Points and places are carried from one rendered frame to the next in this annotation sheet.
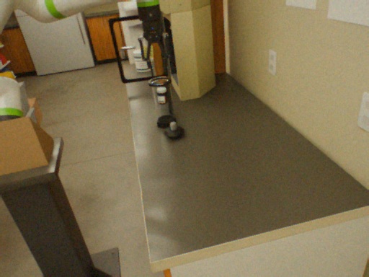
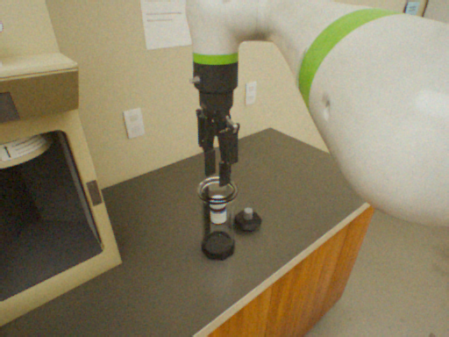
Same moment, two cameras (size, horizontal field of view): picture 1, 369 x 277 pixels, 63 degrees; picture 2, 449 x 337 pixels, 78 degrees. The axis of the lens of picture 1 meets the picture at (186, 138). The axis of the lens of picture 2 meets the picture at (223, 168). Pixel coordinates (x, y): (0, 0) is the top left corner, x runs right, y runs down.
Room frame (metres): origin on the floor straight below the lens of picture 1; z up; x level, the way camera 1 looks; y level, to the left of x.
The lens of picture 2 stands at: (1.60, 0.61, 1.60)
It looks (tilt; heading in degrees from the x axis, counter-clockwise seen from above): 32 degrees down; 241
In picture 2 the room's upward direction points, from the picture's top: straight up
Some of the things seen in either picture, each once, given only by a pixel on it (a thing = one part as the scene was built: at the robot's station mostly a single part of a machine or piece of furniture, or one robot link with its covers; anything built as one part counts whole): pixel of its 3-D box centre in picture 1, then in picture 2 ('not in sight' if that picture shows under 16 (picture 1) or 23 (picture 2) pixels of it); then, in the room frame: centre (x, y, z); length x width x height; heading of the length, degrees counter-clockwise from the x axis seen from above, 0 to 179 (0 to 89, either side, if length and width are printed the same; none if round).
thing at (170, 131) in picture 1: (174, 129); (247, 218); (1.20, 0.05, 0.97); 0.09 x 0.09 x 0.07
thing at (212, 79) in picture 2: (149, 12); (214, 75); (1.33, 0.09, 1.45); 0.12 x 0.09 x 0.06; 9
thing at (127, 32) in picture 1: (139, 50); not in sight; (1.90, 0.22, 1.19); 0.30 x 0.01 x 0.40; 92
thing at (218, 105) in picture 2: (152, 32); (216, 109); (1.33, 0.09, 1.38); 0.08 x 0.07 x 0.09; 99
